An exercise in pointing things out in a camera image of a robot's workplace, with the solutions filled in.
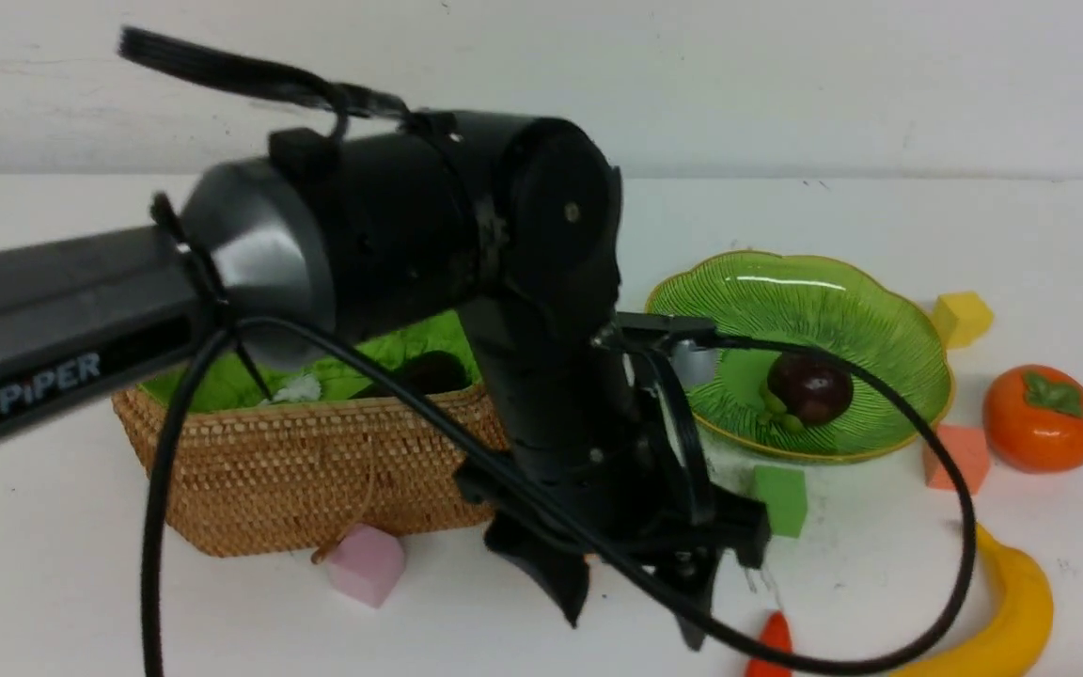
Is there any dark purple plastic eggplant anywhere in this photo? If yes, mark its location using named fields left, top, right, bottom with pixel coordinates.
left=391, top=351, right=473, bottom=395

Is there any pink foam cube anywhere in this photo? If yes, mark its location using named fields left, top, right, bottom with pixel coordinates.
left=323, top=524, right=407, bottom=609

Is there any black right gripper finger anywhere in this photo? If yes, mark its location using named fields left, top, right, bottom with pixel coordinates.
left=665, top=550, right=723, bottom=614

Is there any dark purple plastic mangosteen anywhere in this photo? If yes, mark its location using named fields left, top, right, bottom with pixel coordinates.
left=758, top=353, right=854, bottom=433

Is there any green foam cube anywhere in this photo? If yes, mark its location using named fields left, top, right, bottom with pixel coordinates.
left=749, top=465, right=808, bottom=539

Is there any orange plastic persimmon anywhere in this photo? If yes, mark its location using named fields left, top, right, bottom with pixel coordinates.
left=981, top=364, right=1083, bottom=473

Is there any orange foam cube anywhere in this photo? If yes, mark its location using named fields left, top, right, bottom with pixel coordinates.
left=921, top=424, right=992, bottom=496

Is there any green ribbed glass plate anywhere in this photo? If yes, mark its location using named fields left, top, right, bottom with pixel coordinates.
left=645, top=250, right=955, bottom=465

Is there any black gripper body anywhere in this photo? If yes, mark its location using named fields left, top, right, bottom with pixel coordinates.
left=459, top=299, right=771, bottom=580

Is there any yellow plastic banana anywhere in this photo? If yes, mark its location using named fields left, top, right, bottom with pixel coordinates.
left=891, top=526, right=1056, bottom=676

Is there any woven basket green lining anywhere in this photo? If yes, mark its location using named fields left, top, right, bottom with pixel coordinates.
left=165, top=351, right=491, bottom=557

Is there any yellow foam cube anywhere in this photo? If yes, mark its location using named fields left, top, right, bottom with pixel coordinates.
left=930, top=291, right=996, bottom=350

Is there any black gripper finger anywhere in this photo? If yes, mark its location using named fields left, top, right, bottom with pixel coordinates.
left=484, top=515, right=590, bottom=627

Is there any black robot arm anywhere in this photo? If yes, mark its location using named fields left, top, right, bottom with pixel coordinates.
left=0, top=26, right=771, bottom=669

